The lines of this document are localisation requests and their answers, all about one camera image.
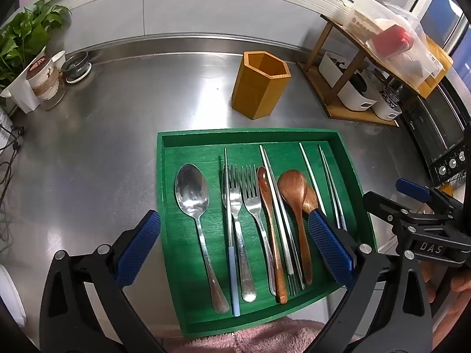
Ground blue-handled metal chopstick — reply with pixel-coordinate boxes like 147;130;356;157
223;148;241;317

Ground hexagonal wooden utensil holder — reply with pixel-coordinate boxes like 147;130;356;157
231;51;292;120

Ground printed paper cup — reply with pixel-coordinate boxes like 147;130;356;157
26;56;59;101

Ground metal fork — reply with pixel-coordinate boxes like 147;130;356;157
221;164;257;303
240;164;277;297

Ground yellow envelope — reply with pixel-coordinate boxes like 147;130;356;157
416;37;453;98

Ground black cables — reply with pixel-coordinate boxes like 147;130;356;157
0;125;26;243

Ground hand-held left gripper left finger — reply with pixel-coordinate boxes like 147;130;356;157
39;209;166;353

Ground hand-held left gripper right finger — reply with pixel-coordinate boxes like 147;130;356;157
305;209;435;353

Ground red box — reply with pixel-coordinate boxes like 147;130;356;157
372;25;411;57

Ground wooden shelf rack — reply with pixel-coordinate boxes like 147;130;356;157
296;15;453;127

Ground large brown wooden spoon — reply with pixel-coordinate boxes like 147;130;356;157
277;169;314;286

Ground black toaster oven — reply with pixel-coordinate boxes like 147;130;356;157
399;77;471;188

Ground green wooden tray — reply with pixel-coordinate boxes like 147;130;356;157
156;129;378;341

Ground clear plastic container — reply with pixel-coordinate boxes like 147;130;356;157
344;0;429;85

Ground white storage bin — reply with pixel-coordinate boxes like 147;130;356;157
319;51;354;89
372;88;403;121
336;71;379;113

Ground silver metal chopstick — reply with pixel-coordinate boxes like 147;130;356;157
298;142;327;212
319;146;347;232
317;144;343;230

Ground green potted plant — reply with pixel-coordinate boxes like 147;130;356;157
0;0;72;89

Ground large metal spoon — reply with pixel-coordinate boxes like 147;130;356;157
175;163;230;314

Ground pink fuzzy garment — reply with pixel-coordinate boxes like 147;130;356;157
173;318;328;353

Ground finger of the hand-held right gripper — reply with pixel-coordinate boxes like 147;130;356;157
362;191;424;227
395;178;465;216

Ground white plant pot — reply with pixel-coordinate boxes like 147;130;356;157
0;46;47;114

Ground white-framed window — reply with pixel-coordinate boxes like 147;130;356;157
313;0;471;52

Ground dark ceramic bowl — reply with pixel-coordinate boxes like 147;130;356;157
61;51;92;83

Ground small dark wooden spoon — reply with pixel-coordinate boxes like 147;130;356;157
256;166;288;304

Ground person's right hand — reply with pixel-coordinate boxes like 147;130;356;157
420;264;471;346

